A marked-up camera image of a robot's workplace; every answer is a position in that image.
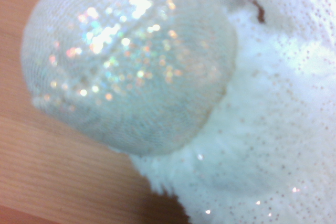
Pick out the white unicorn stuffed toy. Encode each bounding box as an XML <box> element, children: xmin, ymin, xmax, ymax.
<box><xmin>20</xmin><ymin>0</ymin><xmax>336</xmax><ymax>224</ymax></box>

